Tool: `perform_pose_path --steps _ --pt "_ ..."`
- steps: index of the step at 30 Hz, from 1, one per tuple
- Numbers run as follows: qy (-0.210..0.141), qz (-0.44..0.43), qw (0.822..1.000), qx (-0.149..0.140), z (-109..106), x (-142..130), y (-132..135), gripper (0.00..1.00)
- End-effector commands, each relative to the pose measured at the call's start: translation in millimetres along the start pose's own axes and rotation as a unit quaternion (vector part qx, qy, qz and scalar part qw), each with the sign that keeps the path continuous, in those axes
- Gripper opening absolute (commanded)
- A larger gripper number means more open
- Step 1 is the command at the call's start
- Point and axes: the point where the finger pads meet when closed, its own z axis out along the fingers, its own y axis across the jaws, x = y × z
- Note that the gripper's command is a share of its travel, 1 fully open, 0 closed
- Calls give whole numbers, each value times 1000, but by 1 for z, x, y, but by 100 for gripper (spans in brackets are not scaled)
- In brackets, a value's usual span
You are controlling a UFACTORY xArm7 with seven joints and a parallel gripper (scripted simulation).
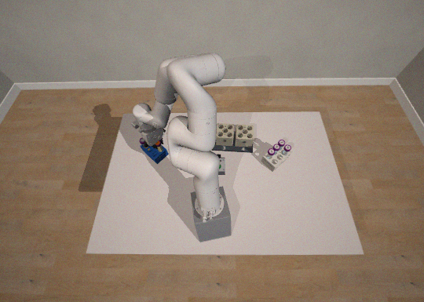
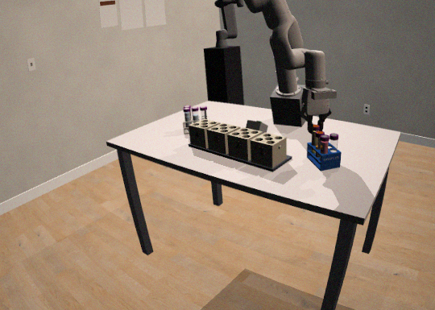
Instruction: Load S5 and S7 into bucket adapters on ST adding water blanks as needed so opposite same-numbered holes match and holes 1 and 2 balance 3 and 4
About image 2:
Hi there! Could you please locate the blue tube rack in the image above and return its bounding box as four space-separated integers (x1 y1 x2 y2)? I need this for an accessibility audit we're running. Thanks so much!
307 143 341 171

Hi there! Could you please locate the beige bucket adapter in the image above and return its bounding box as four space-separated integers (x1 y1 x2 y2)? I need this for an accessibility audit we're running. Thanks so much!
207 123 241 155
251 133 287 168
188 119 221 149
227 127 263 161

